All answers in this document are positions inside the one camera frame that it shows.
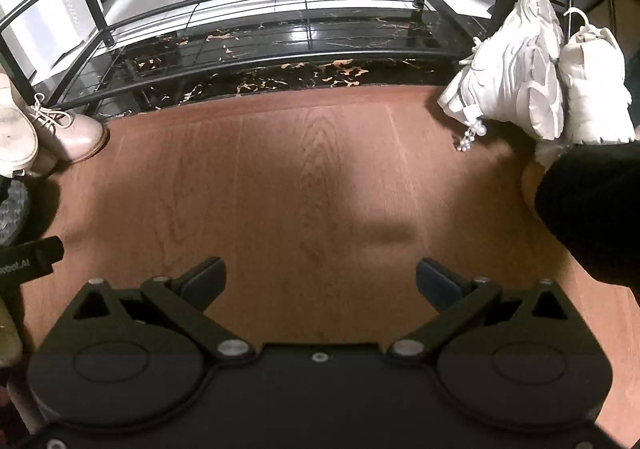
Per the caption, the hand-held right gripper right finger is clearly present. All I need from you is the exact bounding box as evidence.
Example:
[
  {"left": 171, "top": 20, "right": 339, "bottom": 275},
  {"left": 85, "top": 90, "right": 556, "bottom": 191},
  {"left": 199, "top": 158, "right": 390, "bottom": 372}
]
[{"left": 387, "top": 256, "right": 572, "bottom": 362}]

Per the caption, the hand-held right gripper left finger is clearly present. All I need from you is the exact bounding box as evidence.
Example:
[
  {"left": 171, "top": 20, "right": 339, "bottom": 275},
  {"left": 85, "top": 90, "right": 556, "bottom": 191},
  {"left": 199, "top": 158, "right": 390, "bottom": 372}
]
[{"left": 72, "top": 256, "right": 258, "bottom": 363}]

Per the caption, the grey dotted round object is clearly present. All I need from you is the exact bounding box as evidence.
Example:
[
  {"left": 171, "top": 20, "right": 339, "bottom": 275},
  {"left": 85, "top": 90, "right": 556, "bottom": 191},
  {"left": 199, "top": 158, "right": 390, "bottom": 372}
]
[{"left": 0, "top": 178, "right": 32, "bottom": 246}]

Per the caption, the person's black trouser leg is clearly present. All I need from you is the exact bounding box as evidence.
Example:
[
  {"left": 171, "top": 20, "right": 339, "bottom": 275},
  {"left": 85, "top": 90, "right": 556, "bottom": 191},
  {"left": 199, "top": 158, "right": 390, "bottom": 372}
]
[{"left": 534, "top": 139, "right": 640, "bottom": 291}]

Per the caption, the white chunky sneaker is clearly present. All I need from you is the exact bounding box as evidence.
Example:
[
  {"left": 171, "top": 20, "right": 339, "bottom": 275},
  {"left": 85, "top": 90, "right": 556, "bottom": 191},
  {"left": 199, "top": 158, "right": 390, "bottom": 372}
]
[
  {"left": 556, "top": 9, "right": 637, "bottom": 146},
  {"left": 436, "top": 0, "right": 567, "bottom": 153}
]

